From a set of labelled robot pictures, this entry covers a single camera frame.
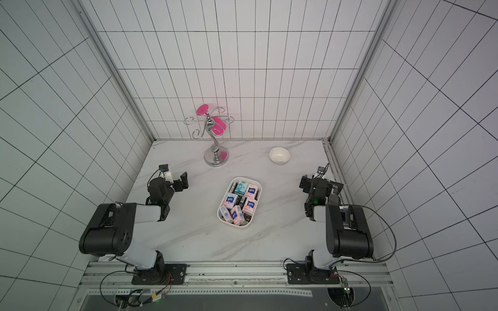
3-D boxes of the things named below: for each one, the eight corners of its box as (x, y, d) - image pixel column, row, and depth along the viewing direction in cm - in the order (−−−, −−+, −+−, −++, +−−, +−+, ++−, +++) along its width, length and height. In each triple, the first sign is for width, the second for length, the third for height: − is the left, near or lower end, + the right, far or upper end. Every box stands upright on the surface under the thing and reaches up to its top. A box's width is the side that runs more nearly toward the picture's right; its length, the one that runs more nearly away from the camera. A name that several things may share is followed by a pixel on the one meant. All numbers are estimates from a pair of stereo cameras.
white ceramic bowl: (270, 166, 108) (270, 160, 104) (269, 153, 115) (269, 147, 111) (289, 166, 108) (291, 160, 104) (287, 153, 115) (288, 147, 111)
